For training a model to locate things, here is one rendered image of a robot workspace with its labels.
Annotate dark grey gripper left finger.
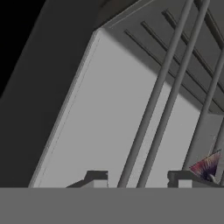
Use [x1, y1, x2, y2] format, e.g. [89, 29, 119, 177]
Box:
[66, 170, 109, 189]

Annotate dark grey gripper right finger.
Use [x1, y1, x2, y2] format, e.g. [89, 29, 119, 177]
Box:
[167, 170, 224, 189]

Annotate red and purple fish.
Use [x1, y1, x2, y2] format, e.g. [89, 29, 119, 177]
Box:
[188, 149, 222, 184]

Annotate grey oven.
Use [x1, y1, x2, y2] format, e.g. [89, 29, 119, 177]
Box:
[28, 0, 224, 189]

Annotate grey metal oven rack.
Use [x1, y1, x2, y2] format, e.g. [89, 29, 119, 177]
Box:
[116, 0, 224, 189]

